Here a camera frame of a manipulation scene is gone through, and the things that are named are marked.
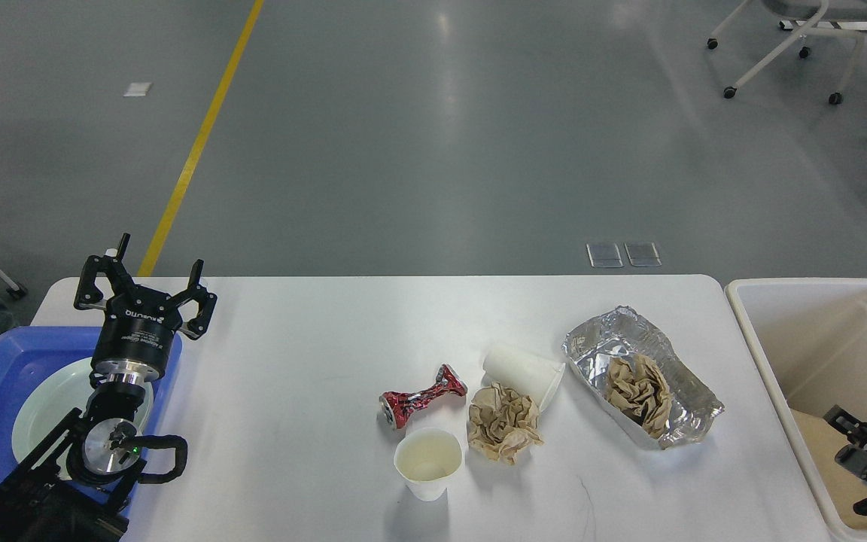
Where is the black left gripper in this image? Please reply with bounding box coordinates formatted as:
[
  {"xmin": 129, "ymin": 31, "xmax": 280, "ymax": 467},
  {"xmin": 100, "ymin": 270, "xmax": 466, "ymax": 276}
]
[{"xmin": 73, "ymin": 233, "xmax": 218, "ymax": 386}]

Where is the brown paper bag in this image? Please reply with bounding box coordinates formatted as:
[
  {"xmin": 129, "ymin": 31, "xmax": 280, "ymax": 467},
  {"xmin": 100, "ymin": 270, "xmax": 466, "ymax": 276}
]
[{"xmin": 792, "ymin": 410, "xmax": 867, "ymax": 531}]

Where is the green plate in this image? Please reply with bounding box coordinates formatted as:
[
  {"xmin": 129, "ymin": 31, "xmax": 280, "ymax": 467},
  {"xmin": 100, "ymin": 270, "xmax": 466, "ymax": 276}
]
[{"xmin": 11, "ymin": 358, "xmax": 155, "ymax": 481}]

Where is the brown paper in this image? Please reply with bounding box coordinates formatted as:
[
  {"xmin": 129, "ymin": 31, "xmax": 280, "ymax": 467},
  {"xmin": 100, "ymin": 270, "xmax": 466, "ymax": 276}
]
[{"xmin": 607, "ymin": 353, "xmax": 672, "ymax": 440}]

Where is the silver foil bag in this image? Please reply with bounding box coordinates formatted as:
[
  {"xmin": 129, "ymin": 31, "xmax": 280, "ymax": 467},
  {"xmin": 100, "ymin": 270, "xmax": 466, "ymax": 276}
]
[{"xmin": 563, "ymin": 306, "xmax": 725, "ymax": 452}]

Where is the white paper cup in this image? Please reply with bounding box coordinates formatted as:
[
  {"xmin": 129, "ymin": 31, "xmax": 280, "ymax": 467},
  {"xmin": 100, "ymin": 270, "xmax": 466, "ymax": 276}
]
[
  {"xmin": 482, "ymin": 344, "xmax": 566, "ymax": 412},
  {"xmin": 393, "ymin": 428, "xmax": 464, "ymax": 502}
]

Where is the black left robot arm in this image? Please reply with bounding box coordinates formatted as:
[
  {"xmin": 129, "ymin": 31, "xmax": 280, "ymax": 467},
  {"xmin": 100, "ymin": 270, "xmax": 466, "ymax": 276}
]
[{"xmin": 0, "ymin": 234, "xmax": 218, "ymax": 541}]

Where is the beige plastic bin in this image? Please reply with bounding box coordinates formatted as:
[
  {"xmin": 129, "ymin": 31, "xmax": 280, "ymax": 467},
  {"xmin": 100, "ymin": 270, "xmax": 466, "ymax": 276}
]
[{"xmin": 726, "ymin": 278, "xmax": 867, "ymax": 541}]

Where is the blue plastic tray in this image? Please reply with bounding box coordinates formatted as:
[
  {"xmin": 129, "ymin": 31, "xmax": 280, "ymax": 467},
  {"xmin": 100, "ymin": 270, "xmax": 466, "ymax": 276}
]
[{"xmin": 0, "ymin": 327, "xmax": 169, "ymax": 483}]

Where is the white floor tag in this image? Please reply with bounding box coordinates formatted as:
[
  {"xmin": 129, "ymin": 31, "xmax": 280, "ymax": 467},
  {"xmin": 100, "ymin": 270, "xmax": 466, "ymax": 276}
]
[{"xmin": 123, "ymin": 82, "xmax": 154, "ymax": 97}]

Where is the crushed red can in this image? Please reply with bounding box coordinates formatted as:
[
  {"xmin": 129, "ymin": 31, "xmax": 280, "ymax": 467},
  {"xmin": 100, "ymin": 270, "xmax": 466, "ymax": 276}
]
[{"xmin": 379, "ymin": 364, "xmax": 468, "ymax": 430}]

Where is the floor outlet cover right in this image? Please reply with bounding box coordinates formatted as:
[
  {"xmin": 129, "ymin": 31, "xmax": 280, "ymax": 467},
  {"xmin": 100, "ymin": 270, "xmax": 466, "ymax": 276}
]
[{"xmin": 624, "ymin": 242, "xmax": 663, "ymax": 267}]

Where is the floor outlet cover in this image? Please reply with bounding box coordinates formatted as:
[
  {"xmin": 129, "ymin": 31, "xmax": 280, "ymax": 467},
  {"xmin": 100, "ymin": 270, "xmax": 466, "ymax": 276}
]
[
  {"xmin": 587, "ymin": 242, "xmax": 624, "ymax": 269},
  {"xmin": 624, "ymin": 242, "xmax": 663, "ymax": 267}
]

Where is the floor outlet cover left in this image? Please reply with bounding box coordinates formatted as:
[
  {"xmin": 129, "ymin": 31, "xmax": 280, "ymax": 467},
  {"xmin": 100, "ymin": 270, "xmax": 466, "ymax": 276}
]
[{"xmin": 587, "ymin": 242, "xmax": 624, "ymax": 269}]

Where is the lying white paper cup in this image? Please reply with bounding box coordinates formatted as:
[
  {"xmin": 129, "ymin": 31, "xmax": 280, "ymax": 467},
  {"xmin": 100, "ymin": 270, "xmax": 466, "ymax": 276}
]
[{"xmin": 482, "ymin": 344, "xmax": 566, "ymax": 412}]

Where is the crumpled brown paper ball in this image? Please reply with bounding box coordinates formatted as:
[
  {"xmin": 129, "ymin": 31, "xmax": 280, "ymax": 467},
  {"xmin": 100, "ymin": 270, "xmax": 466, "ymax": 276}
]
[{"xmin": 467, "ymin": 383, "xmax": 544, "ymax": 465}]

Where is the white office chair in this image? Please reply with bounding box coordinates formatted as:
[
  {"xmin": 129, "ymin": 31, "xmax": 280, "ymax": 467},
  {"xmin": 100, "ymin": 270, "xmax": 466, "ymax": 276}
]
[{"xmin": 723, "ymin": 1, "xmax": 867, "ymax": 105}]

